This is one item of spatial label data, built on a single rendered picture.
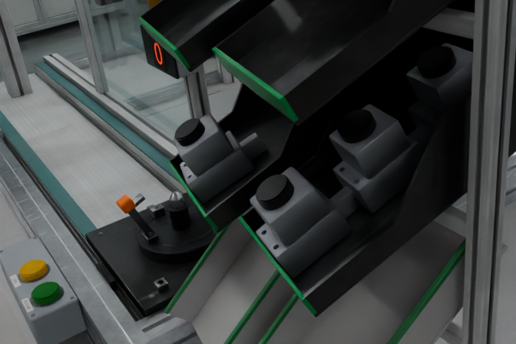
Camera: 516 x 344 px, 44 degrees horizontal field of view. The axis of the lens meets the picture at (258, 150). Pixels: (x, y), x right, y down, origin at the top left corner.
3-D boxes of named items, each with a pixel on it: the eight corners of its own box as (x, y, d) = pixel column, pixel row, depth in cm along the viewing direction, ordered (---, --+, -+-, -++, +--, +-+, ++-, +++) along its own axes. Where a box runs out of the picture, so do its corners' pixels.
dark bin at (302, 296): (315, 319, 48) (268, 260, 44) (250, 234, 59) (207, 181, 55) (590, 90, 50) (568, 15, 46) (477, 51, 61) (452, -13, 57)
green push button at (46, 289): (38, 314, 89) (34, 302, 88) (31, 299, 92) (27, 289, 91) (66, 301, 91) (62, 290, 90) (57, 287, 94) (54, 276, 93)
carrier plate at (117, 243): (147, 322, 85) (143, 309, 84) (87, 243, 104) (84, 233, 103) (292, 249, 96) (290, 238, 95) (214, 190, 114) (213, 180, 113)
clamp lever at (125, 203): (147, 240, 94) (119, 206, 90) (141, 234, 96) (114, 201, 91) (166, 224, 95) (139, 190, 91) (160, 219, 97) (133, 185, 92)
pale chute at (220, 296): (229, 395, 68) (196, 385, 65) (193, 321, 79) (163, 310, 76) (384, 181, 65) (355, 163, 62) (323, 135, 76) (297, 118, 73)
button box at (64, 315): (41, 352, 89) (28, 319, 87) (6, 280, 106) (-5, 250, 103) (88, 330, 92) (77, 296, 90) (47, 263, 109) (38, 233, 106)
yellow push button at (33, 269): (25, 289, 94) (21, 279, 93) (19, 276, 97) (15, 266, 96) (52, 278, 96) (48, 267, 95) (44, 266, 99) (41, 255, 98)
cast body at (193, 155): (203, 205, 63) (163, 157, 60) (194, 183, 67) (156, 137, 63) (272, 157, 63) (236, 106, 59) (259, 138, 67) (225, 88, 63)
